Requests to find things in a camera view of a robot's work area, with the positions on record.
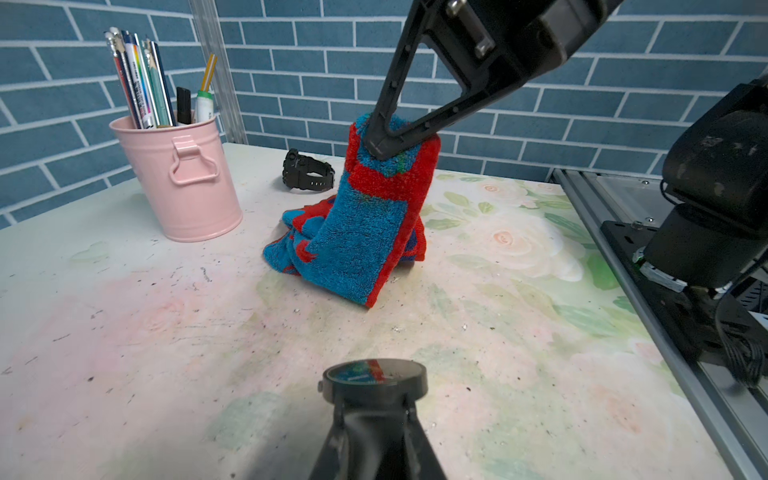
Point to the pink pen holder cup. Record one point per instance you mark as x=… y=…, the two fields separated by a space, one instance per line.
x=184 y=174

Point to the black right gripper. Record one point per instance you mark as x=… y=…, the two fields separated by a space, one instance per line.
x=489 y=47

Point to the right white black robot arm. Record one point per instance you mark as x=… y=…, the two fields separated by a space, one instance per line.
x=715 y=176

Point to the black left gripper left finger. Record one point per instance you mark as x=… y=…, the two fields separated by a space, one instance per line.
x=341 y=455

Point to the pens in cup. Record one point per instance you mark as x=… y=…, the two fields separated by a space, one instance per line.
x=148 y=95

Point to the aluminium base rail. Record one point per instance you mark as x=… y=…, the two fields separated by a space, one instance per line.
x=622 y=214

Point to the red blue towel cloth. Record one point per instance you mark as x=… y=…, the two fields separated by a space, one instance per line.
x=351 y=242

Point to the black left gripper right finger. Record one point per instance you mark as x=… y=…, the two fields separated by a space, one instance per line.
x=415 y=458

